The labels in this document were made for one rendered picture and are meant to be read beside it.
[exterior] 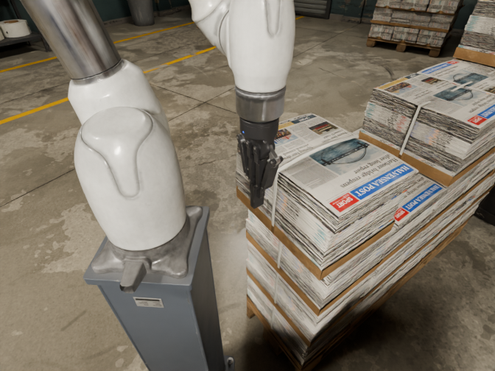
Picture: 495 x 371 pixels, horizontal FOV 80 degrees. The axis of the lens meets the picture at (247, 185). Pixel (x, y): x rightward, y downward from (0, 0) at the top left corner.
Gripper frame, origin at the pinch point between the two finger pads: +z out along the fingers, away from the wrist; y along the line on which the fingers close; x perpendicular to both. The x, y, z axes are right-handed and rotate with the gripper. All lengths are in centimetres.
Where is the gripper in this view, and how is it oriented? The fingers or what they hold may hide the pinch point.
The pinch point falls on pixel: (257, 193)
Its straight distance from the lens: 68.5
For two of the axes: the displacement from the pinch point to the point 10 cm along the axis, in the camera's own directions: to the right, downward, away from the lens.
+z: 0.0, 7.6, 6.5
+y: -5.9, -5.2, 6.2
